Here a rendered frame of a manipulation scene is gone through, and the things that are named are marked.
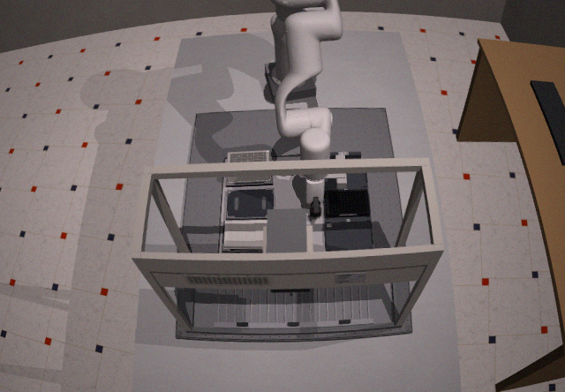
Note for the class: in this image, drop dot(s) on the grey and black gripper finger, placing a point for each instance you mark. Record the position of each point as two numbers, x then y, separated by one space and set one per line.
315 208

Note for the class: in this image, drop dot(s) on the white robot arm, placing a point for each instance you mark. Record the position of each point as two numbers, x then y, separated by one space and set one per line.
298 57

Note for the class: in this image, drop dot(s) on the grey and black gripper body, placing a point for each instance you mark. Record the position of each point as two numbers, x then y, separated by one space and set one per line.
314 188

